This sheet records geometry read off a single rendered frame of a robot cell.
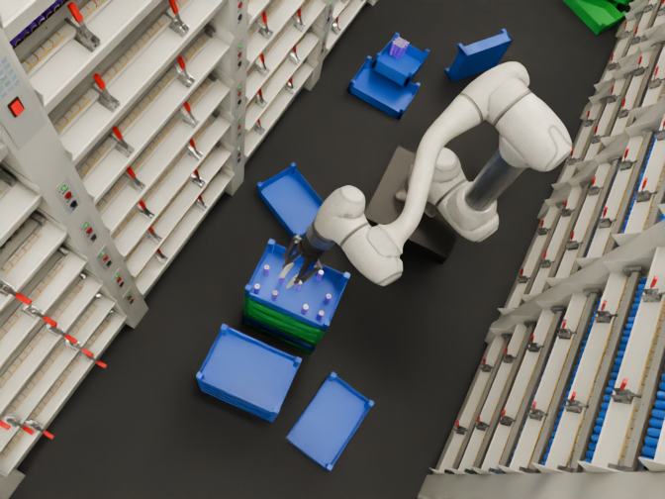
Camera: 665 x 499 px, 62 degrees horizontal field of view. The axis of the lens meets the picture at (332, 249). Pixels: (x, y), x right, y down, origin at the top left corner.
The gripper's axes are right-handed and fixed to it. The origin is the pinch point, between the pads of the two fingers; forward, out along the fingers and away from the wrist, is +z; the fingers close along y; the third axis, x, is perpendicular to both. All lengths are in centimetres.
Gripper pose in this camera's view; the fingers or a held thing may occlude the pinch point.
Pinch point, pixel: (289, 275)
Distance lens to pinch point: 176.3
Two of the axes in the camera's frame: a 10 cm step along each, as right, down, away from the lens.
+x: -6.3, 3.2, -7.0
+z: -4.7, 5.6, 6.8
